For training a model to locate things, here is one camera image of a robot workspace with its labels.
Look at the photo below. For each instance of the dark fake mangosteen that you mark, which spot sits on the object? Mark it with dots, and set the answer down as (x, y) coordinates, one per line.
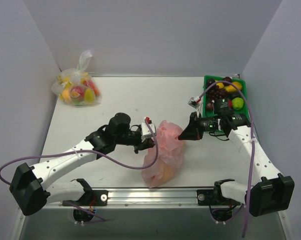
(209, 82)

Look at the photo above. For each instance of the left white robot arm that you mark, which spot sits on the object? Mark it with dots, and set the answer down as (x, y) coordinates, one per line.
(33, 187)

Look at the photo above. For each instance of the clear bag of fruits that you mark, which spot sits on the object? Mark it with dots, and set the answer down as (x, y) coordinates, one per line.
(75, 86)

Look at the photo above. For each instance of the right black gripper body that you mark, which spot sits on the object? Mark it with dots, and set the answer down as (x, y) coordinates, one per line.
(197, 127)

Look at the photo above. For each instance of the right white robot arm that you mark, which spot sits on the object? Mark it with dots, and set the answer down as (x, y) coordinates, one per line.
(267, 189)

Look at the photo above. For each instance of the aluminium front rail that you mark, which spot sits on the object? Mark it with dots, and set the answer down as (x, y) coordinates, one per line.
(153, 197)

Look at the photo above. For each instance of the black fake fruit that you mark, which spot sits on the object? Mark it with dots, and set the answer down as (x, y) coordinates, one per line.
(235, 95)

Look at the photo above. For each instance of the dark maroon fake fruit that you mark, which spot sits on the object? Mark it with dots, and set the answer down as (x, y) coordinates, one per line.
(209, 106)

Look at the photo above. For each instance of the dark fake grapes bunch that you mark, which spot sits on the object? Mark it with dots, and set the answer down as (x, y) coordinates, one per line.
(216, 94)

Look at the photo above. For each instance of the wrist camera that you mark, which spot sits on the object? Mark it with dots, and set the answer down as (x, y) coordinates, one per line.
(195, 102)
(148, 129)

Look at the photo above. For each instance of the yellow fake mango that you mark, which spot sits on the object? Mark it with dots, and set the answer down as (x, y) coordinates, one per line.
(220, 85)

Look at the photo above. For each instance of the pink plastic bag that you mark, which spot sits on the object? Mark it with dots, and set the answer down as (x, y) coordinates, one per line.
(170, 155)

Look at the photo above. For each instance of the green fake custard apple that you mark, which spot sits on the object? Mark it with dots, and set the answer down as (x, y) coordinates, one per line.
(237, 103)

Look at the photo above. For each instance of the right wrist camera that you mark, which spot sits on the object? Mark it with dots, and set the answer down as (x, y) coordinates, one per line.
(195, 102)

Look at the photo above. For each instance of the green plastic tray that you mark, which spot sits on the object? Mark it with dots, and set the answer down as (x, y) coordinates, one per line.
(244, 110)

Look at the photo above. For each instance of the orange yellow fake pear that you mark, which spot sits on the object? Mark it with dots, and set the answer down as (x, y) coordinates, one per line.
(234, 87)

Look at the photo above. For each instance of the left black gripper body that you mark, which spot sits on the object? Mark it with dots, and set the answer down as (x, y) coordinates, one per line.
(142, 142)

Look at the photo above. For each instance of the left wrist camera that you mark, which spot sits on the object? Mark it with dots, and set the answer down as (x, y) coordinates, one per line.
(148, 129)

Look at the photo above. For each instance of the dark purple fake plum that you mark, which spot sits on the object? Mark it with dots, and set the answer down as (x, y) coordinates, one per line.
(228, 79)

